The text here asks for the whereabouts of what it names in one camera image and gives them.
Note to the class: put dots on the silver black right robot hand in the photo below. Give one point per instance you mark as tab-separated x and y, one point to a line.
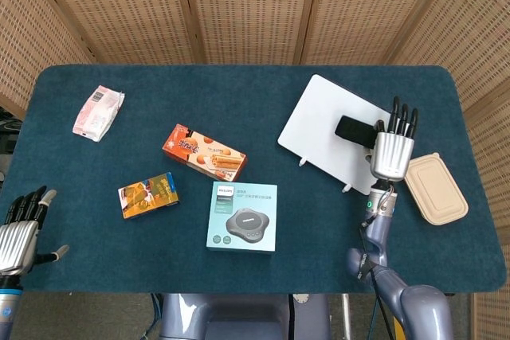
392	153

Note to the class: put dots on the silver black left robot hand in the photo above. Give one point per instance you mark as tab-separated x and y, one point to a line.
16	244

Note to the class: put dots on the black and blue board eraser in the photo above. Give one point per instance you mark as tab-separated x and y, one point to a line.
354	131

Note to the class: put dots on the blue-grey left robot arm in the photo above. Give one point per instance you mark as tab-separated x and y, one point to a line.
8	304

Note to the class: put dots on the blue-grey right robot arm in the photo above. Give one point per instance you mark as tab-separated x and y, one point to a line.
418	308

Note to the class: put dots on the beige lidded lunch box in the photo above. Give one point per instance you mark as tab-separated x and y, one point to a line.
436	188

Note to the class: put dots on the yellow blue snack box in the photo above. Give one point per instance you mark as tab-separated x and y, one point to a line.
147	196

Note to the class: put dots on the pink white snack packet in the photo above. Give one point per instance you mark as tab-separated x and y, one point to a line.
97	113

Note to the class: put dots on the teal Philips speaker box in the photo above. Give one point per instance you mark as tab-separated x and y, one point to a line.
243	216

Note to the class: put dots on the dark blue table mat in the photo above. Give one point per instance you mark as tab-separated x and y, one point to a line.
239	97

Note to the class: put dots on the metal table leg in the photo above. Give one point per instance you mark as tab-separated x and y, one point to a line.
346	316

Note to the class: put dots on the orange egg roll box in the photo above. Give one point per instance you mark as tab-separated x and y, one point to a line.
199	153

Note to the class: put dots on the woven bamboo folding screen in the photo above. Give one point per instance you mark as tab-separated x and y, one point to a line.
247	5

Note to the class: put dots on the blue-grey robot torso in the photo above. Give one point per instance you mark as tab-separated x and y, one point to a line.
243	316

